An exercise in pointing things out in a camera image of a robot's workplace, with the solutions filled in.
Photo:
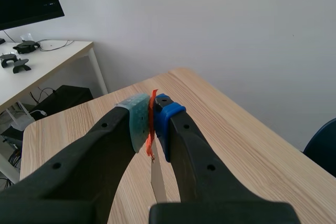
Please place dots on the white desk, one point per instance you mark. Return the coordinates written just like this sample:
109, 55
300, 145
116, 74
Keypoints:
52, 58

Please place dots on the black box under desk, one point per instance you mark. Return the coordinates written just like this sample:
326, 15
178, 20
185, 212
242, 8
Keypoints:
61, 99

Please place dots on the dark blue chair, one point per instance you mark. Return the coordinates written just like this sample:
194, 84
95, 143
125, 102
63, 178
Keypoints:
321, 145

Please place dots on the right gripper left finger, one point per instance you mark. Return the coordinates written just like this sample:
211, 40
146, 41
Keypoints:
78, 161

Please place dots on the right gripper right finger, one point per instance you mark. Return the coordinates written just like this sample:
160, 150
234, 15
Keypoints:
194, 166

